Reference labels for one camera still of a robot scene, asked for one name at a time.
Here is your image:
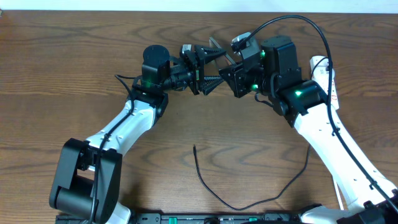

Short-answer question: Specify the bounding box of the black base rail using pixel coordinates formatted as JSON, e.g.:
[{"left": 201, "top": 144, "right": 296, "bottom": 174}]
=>
[{"left": 55, "top": 212, "right": 312, "bottom": 224}]

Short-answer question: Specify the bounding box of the Samsung Galaxy smartphone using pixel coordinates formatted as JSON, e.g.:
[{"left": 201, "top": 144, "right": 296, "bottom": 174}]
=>
[{"left": 208, "top": 36, "right": 238, "bottom": 67}]

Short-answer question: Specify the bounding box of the white power strip cord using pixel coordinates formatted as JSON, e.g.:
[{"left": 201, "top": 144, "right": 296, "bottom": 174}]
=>
[{"left": 332, "top": 177, "right": 345, "bottom": 211}]

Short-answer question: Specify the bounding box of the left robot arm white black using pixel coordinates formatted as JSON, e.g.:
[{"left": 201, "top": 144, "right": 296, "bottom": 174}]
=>
[{"left": 49, "top": 44, "right": 226, "bottom": 224}]

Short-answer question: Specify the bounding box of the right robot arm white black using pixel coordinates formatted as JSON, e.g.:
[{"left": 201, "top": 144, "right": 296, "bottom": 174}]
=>
[{"left": 219, "top": 36, "right": 397, "bottom": 223}]

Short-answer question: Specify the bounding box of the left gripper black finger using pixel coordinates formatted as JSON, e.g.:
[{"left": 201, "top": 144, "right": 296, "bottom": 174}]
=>
[
  {"left": 198, "top": 46, "right": 226, "bottom": 64},
  {"left": 202, "top": 77, "right": 224, "bottom": 95}
]

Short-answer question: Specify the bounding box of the black charging cable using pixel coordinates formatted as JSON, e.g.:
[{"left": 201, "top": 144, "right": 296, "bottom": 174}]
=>
[{"left": 192, "top": 57, "right": 330, "bottom": 212}]

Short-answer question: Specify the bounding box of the white power strip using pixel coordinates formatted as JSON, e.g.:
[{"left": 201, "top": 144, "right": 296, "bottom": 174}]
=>
[{"left": 310, "top": 55, "right": 340, "bottom": 110}]

